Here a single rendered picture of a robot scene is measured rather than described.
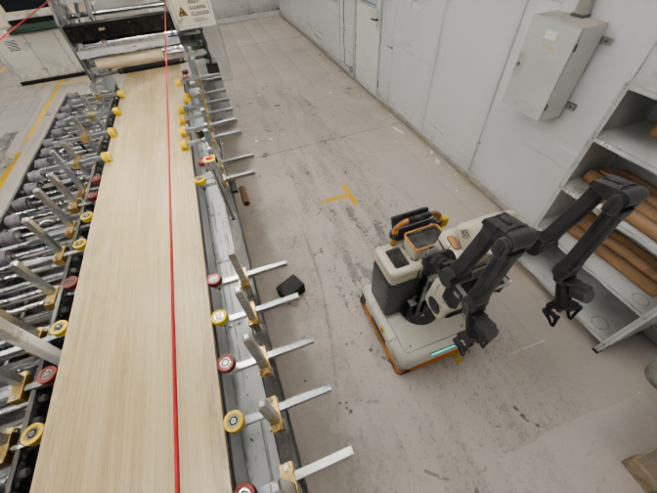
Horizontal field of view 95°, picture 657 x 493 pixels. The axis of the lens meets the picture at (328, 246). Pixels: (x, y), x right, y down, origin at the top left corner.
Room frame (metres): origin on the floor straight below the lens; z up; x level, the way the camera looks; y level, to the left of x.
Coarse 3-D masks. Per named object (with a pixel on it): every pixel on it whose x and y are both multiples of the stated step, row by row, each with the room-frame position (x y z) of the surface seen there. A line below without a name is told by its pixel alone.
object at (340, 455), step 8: (344, 448) 0.17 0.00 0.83; (328, 456) 0.15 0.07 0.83; (336, 456) 0.15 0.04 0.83; (344, 456) 0.15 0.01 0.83; (312, 464) 0.13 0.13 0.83; (320, 464) 0.13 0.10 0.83; (328, 464) 0.13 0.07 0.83; (296, 472) 0.11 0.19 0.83; (304, 472) 0.11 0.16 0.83; (312, 472) 0.10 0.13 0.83; (256, 488) 0.07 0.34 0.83; (264, 488) 0.07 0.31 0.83
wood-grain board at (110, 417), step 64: (128, 128) 2.90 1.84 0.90; (128, 192) 1.88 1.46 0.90; (192, 192) 1.81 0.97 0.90; (128, 256) 1.23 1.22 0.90; (192, 256) 1.19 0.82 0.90; (128, 320) 0.79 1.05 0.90; (192, 320) 0.76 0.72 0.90; (64, 384) 0.49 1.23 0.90; (128, 384) 0.47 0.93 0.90; (192, 384) 0.44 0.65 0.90; (64, 448) 0.24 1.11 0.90; (128, 448) 0.22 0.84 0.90; (192, 448) 0.21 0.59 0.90
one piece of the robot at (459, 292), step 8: (472, 272) 0.77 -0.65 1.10; (480, 272) 0.79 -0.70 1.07; (472, 280) 0.77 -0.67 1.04; (504, 280) 0.75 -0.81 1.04; (448, 288) 0.77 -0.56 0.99; (456, 288) 0.73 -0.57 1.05; (464, 288) 0.73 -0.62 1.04; (448, 296) 0.75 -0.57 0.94; (456, 296) 0.71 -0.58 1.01; (448, 304) 0.73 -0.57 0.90; (456, 304) 0.69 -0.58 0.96
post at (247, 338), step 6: (246, 336) 0.53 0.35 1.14; (252, 336) 0.55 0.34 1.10; (246, 342) 0.52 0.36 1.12; (252, 342) 0.52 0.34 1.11; (252, 348) 0.52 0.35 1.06; (258, 348) 0.54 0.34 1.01; (252, 354) 0.51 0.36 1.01; (258, 354) 0.52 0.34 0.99; (258, 360) 0.52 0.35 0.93; (264, 360) 0.53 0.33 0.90; (264, 366) 0.52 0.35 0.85
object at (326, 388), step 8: (328, 384) 0.41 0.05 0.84; (312, 392) 0.39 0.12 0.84; (320, 392) 0.38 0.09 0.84; (288, 400) 0.36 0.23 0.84; (296, 400) 0.36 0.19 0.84; (304, 400) 0.36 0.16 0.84; (280, 408) 0.33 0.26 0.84; (288, 408) 0.34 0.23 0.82; (248, 416) 0.31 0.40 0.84; (256, 416) 0.31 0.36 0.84; (248, 424) 0.29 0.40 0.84
